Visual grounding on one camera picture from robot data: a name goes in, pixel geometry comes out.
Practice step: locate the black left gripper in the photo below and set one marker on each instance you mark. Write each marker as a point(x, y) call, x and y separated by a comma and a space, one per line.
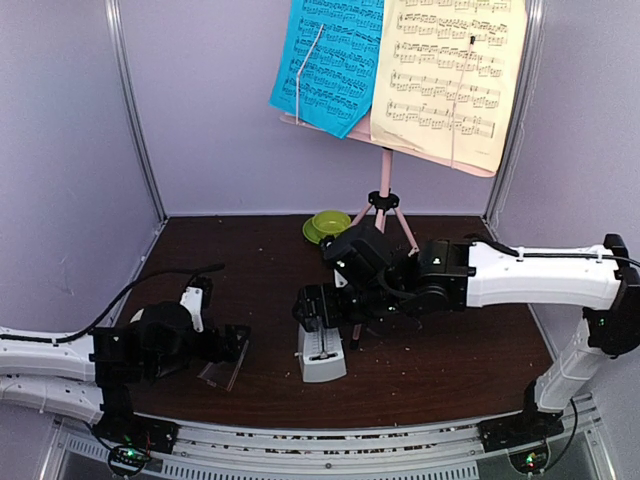
point(230, 350)

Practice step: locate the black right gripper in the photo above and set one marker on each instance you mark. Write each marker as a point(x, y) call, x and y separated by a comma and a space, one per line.
point(307, 297)

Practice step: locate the clear metronome front cover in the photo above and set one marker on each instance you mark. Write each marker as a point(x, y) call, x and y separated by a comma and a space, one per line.
point(223, 375)

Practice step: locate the white metronome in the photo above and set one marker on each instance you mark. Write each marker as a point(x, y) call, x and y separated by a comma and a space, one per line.
point(320, 355)

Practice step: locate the pink music stand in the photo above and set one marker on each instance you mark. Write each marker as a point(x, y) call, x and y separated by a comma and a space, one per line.
point(361, 132)

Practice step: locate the blue sheet music page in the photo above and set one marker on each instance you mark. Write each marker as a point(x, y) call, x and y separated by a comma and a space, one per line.
point(329, 62)

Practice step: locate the yellow sheet music page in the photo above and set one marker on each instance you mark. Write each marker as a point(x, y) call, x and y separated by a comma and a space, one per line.
point(446, 80)

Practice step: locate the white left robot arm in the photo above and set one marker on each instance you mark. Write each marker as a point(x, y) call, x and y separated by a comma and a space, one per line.
point(85, 375)

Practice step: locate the green bowl with saucer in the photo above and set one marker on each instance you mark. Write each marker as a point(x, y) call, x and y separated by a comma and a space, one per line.
point(325, 223)

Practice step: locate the white and dark bowl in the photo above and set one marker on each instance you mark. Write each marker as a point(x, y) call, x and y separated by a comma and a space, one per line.
point(137, 316)

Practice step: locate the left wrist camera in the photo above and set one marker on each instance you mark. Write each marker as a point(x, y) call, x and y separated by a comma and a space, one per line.
point(196, 298)

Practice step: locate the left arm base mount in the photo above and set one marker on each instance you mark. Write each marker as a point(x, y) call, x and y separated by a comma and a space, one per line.
point(132, 442)

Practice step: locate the aluminium front rail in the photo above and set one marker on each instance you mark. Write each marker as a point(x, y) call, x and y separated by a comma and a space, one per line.
point(444, 450)

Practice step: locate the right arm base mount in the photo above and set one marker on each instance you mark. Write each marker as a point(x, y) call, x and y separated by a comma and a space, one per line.
point(524, 438)

